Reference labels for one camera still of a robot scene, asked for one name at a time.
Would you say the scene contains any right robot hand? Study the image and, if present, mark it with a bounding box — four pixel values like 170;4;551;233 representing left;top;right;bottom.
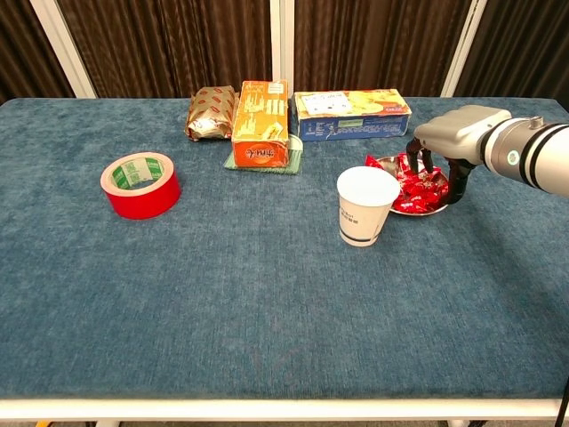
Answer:
405;105;512;205

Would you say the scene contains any white paper cup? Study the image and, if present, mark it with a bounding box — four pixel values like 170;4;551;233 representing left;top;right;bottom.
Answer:
336;165;402;248

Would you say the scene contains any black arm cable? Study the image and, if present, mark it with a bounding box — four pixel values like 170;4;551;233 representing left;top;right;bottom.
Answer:
554;376;569;427

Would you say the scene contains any blue tablecloth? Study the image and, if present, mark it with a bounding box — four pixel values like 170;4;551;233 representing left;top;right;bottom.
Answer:
0;96;569;401

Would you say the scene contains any round metal plate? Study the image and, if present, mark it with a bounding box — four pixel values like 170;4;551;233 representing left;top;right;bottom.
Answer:
365;155;450;217

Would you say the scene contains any flat green packet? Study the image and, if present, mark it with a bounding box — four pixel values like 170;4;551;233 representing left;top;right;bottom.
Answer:
223;133;305;175

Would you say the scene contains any golden foil snack pack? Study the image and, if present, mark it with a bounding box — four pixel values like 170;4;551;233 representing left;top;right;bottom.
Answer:
184;85;236;142

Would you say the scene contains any dark brown curtain panel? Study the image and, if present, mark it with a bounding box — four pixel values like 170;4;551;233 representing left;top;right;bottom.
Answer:
0;0;75;106
293;0;472;98
453;0;569;112
57;0;273;99

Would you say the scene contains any red tape roll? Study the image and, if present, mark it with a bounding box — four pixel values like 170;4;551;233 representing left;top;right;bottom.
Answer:
100;151;182;221

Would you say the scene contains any white frame post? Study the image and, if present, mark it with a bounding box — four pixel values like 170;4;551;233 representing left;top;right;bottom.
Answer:
440;0;489;98
269;0;296;97
28;0;98;99

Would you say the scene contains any red candies heap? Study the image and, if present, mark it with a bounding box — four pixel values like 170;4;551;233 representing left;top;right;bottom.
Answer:
365;153;449;214

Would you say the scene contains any white table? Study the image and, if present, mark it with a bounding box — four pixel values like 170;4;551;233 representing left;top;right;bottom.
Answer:
0;397;569;427

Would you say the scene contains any blue yellow cookie box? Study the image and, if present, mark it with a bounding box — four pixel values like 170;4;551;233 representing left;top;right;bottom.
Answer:
293;88;413;142

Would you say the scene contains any orange snack box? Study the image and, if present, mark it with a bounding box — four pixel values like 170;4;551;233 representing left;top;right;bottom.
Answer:
230;79;291;169

